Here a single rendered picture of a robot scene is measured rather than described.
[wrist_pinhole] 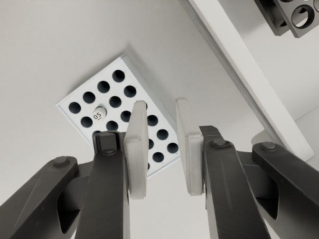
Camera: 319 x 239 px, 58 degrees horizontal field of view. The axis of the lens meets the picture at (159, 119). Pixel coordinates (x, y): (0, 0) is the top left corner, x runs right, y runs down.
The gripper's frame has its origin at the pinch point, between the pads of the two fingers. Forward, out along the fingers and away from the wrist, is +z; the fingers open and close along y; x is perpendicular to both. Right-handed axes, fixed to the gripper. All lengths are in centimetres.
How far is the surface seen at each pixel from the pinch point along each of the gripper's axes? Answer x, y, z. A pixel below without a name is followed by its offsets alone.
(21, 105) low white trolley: -1.6, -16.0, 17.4
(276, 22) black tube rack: 5.8, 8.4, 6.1
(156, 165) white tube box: -8.5, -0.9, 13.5
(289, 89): 0.2, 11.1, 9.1
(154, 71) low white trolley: 1.3, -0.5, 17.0
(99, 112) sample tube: -1.6, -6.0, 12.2
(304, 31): 5.2, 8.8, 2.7
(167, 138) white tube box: -5.4, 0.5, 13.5
